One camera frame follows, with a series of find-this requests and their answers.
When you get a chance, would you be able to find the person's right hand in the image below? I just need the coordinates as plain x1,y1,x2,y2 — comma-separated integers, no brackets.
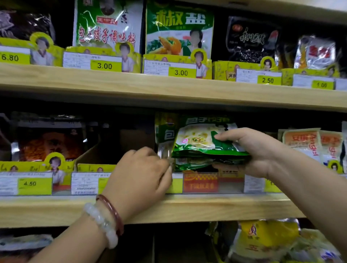
214,127,283,180

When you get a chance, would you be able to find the person's left hand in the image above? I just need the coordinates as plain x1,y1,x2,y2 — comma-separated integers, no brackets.
102,146,173,223

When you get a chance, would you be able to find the wooden store shelving with goods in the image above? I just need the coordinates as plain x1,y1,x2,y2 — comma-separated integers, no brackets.
0,0,347,263

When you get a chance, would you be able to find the person's right forearm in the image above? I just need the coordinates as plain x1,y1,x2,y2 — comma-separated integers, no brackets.
266,143,347,256

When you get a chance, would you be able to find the yellow seasoning packet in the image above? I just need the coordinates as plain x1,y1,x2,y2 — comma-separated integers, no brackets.
228,218,301,263

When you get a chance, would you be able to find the brown orange packet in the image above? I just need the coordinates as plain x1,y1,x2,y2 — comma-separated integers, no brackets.
16,120,87,162

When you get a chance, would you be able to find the row of yellow price tags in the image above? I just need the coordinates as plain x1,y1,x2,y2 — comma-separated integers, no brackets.
0,153,347,196
0,33,347,91

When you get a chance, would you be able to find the black seasoning packet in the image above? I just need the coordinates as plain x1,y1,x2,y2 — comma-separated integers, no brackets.
225,16,283,65

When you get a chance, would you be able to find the pale yellow packet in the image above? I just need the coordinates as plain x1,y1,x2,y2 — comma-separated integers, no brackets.
287,228,347,263

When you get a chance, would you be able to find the red clear packet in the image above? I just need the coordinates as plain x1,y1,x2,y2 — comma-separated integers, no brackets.
295,35,337,71

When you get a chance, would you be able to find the white clear packet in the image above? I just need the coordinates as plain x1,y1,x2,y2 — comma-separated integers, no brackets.
0,233,55,256

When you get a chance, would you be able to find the green orange seasoning packet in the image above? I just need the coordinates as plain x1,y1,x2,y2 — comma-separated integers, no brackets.
145,1,215,59

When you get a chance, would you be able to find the green white seasoning packet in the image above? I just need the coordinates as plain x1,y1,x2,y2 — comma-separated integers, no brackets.
73,0,144,55

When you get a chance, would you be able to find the dark spice packet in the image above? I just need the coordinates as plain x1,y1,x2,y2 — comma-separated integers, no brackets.
0,10,56,43

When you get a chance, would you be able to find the dark red bracelet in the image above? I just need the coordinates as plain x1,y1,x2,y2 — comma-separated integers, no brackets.
96,194,124,237

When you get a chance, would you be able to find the white bead bracelet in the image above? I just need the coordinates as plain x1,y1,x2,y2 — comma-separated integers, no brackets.
83,202,119,250

